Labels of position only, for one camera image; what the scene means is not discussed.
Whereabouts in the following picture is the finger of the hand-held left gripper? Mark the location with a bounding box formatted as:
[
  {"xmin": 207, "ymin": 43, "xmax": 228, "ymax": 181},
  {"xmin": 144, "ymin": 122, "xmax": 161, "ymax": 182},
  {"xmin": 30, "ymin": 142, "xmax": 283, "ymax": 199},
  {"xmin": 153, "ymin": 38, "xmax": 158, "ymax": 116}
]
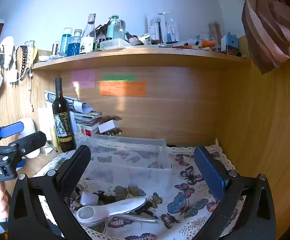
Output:
[
  {"xmin": 0, "ymin": 131, "xmax": 47, "ymax": 161},
  {"xmin": 0, "ymin": 121, "xmax": 25, "ymax": 146}
]

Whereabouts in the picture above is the white paper card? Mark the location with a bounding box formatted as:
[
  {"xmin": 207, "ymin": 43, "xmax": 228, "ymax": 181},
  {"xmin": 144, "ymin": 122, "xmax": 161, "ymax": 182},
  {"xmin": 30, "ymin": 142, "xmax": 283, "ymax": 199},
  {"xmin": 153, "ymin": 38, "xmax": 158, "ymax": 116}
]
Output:
[{"xmin": 37, "ymin": 107, "xmax": 57, "ymax": 141}]

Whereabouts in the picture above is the white handheld magnifier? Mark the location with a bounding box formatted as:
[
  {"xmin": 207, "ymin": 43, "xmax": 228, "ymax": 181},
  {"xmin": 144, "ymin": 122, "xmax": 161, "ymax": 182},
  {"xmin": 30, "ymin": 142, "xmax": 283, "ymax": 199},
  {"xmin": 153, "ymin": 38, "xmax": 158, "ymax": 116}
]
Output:
[{"xmin": 76, "ymin": 197, "xmax": 147, "ymax": 224}]

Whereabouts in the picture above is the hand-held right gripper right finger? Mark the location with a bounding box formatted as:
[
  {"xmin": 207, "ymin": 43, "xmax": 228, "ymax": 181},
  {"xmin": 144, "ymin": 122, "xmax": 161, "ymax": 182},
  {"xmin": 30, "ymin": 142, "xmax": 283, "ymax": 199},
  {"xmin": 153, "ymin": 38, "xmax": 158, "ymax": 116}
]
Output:
[{"xmin": 193, "ymin": 146, "xmax": 277, "ymax": 240}]

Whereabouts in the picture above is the clear flat plastic container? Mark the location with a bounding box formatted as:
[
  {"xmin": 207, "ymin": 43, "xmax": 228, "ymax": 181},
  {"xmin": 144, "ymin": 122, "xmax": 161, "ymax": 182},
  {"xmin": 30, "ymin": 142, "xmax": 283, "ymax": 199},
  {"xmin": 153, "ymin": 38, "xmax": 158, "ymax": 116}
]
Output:
[{"xmin": 100, "ymin": 38, "xmax": 131, "ymax": 51}]

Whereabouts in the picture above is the pink sticky note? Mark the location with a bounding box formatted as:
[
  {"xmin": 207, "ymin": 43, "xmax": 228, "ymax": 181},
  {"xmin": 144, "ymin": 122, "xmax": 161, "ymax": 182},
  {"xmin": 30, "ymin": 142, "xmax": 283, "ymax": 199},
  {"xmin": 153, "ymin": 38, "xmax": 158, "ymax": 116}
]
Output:
[{"xmin": 71, "ymin": 70, "xmax": 96, "ymax": 89}]

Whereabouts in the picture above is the silver metal pen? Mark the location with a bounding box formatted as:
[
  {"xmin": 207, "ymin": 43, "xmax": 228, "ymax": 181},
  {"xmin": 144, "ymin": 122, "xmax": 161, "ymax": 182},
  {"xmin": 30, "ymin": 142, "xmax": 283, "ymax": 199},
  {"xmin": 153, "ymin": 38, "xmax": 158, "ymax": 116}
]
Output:
[{"xmin": 114, "ymin": 214, "xmax": 160, "ymax": 224}]

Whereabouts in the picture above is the orange paper note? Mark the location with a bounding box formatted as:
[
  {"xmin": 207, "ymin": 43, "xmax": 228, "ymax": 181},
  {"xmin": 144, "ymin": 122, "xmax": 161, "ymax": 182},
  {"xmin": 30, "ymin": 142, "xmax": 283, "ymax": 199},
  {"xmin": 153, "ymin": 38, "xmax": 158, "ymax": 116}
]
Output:
[{"xmin": 100, "ymin": 81, "xmax": 147, "ymax": 97}]

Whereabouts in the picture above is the light blue bottle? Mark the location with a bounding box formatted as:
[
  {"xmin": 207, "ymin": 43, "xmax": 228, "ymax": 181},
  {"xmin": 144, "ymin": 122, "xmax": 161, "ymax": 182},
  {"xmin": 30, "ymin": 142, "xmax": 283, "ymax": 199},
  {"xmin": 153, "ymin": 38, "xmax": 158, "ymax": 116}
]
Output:
[{"xmin": 59, "ymin": 27, "xmax": 72, "ymax": 55}]

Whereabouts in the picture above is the clear glass cup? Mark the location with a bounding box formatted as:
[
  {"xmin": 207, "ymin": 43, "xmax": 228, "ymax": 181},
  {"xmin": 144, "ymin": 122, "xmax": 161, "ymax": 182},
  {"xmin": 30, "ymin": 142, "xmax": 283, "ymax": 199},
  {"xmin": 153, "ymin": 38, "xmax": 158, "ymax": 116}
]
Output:
[{"xmin": 197, "ymin": 33, "xmax": 212, "ymax": 46}]

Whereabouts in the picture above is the beaded necklace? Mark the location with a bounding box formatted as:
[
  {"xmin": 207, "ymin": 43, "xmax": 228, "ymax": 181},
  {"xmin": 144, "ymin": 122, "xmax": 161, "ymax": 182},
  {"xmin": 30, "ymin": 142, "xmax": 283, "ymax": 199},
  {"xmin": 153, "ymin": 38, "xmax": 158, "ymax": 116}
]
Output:
[{"xmin": 15, "ymin": 45, "xmax": 30, "ymax": 81}]

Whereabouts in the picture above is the white mug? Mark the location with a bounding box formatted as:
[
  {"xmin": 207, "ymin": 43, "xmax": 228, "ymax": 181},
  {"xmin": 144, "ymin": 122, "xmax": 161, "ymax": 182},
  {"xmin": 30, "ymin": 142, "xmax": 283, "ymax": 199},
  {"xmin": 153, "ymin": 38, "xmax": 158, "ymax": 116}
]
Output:
[{"xmin": 17, "ymin": 117, "xmax": 41, "ymax": 159}]

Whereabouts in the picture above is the green paper note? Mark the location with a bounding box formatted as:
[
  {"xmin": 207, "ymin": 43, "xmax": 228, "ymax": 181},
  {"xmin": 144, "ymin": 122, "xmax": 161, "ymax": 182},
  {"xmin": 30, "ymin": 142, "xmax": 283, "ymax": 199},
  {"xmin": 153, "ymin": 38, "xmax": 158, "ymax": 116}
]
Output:
[{"xmin": 103, "ymin": 75, "xmax": 136, "ymax": 82}]

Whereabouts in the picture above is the butterfly print tablecloth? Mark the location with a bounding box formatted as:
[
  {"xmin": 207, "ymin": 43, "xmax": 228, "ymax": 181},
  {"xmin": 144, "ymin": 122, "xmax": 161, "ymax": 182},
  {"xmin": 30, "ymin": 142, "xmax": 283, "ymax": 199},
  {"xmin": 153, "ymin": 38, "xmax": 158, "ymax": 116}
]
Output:
[{"xmin": 35, "ymin": 132, "xmax": 248, "ymax": 240}]

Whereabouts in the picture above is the toothbrush package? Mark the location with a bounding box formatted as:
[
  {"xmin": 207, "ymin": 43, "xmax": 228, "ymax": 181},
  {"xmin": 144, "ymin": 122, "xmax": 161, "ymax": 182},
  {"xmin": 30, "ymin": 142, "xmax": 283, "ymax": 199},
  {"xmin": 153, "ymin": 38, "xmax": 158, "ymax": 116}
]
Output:
[{"xmin": 146, "ymin": 12, "xmax": 179, "ymax": 43}]

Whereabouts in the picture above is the bag of brown sticks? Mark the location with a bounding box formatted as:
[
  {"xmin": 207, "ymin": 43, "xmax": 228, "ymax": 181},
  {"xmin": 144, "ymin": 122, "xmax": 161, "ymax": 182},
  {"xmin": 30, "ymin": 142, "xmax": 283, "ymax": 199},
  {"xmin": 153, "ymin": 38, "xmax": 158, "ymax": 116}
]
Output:
[{"xmin": 208, "ymin": 22, "xmax": 222, "ymax": 46}]

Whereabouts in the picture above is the blue pencil sharpener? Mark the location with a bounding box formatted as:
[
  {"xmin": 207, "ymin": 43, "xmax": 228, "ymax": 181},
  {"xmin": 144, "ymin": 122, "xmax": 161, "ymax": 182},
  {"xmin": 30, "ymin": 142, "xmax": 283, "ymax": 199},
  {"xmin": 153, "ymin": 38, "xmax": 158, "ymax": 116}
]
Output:
[{"xmin": 220, "ymin": 32, "xmax": 239, "ymax": 53}]

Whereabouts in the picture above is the rolled magazine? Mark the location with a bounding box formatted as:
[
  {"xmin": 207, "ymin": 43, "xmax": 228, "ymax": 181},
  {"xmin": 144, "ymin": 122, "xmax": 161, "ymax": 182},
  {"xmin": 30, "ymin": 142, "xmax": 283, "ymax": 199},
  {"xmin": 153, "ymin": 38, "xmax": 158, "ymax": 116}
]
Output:
[{"xmin": 44, "ymin": 90, "xmax": 94, "ymax": 115}]

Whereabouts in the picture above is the wooden shelf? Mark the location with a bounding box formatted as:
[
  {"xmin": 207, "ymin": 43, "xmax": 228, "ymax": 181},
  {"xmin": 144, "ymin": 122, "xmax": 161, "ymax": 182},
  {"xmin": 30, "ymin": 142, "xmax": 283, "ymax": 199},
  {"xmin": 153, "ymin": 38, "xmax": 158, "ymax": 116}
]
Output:
[{"xmin": 31, "ymin": 45, "xmax": 252, "ymax": 71}]

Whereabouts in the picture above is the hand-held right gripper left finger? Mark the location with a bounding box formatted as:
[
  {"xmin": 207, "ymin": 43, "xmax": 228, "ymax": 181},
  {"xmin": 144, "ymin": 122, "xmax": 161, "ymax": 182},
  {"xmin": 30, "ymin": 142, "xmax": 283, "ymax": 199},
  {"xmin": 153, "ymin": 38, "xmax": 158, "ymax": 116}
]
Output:
[{"xmin": 8, "ymin": 144, "xmax": 92, "ymax": 240}]

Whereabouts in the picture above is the clear round bottle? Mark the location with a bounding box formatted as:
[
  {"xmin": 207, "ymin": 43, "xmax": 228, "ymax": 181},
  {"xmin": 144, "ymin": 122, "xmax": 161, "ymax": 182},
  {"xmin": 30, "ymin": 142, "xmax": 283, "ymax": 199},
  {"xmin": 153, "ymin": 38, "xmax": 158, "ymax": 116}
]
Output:
[{"xmin": 115, "ymin": 19, "xmax": 126, "ymax": 40}]

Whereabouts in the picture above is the clear plastic storage box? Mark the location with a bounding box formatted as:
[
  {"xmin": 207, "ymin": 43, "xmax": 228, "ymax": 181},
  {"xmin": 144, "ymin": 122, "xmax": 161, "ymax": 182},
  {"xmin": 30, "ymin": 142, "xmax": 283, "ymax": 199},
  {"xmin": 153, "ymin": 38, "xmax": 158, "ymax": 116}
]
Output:
[{"xmin": 74, "ymin": 134, "xmax": 173, "ymax": 188}]

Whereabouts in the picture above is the stack of books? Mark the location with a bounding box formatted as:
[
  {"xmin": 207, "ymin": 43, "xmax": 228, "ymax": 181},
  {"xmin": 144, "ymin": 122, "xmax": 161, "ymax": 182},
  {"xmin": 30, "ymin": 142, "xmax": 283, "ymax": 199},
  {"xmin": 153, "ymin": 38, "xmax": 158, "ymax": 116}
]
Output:
[{"xmin": 70, "ymin": 109, "xmax": 103, "ymax": 137}]

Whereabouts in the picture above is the black clip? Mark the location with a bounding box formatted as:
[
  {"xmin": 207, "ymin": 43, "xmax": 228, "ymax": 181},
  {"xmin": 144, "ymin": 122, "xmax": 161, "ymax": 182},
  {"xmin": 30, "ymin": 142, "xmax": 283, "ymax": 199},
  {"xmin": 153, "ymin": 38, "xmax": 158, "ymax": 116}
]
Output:
[{"xmin": 94, "ymin": 190, "xmax": 117, "ymax": 205}]

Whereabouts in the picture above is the teal pump bottle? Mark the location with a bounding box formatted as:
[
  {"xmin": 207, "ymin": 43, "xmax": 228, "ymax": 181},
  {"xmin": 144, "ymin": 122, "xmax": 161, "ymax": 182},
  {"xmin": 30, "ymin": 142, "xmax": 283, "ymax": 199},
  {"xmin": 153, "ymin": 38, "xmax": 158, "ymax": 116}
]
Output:
[{"xmin": 106, "ymin": 15, "xmax": 119, "ymax": 41}]

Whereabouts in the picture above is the person's left hand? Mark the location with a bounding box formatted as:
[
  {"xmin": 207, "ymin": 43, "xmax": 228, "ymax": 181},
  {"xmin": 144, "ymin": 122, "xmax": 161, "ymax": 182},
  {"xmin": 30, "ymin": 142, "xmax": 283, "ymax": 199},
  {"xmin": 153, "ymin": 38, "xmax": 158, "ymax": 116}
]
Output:
[{"xmin": 0, "ymin": 181, "xmax": 10, "ymax": 221}]

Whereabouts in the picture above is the tall clear labelled bottle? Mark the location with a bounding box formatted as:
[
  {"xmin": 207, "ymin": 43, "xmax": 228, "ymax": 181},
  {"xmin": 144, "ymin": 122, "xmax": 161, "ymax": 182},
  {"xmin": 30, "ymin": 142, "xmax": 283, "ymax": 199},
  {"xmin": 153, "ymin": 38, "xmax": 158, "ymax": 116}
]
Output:
[{"xmin": 81, "ymin": 13, "xmax": 97, "ymax": 53}]

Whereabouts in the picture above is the dark wine bottle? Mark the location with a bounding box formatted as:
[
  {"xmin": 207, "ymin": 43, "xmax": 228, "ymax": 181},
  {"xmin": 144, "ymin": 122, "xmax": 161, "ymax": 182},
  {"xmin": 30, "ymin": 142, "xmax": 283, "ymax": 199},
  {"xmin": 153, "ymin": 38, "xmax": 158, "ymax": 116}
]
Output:
[{"xmin": 53, "ymin": 77, "xmax": 77, "ymax": 153}]

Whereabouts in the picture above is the striped brown curtain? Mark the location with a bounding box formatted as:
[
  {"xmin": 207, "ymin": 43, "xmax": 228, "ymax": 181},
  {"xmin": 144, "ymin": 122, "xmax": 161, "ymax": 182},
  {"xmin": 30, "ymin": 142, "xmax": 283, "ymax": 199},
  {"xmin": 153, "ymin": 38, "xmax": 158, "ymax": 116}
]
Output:
[{"xmin": 202, "ymin": 0, "xmax": 290, "ymax": 75}]

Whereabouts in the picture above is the blue glass bottle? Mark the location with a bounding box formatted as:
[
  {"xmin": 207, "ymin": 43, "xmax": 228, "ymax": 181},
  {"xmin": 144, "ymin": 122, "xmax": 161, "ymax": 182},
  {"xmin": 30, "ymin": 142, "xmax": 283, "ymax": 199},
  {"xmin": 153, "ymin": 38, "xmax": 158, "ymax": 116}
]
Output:
[{"xmin": 67, "ymin": 28, "xmax": 82, "ymax": 55}]

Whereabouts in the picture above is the white plastic cap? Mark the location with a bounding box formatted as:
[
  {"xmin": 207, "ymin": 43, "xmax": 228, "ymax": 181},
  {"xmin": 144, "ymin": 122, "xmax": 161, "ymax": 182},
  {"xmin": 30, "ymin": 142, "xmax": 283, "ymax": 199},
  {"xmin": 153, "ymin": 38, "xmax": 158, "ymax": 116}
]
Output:
[{"xmin": 80, "ymin": 191, "xmax": 99, "ymax": 206}]

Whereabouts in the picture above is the small white box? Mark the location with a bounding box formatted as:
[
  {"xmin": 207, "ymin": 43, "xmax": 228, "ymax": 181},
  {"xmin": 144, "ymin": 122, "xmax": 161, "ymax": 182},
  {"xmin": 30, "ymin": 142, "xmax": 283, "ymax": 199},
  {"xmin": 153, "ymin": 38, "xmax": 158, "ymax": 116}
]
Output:
[{"xmin": 98, "ymin": 119, "xmax": 116, "ymax": 134}]

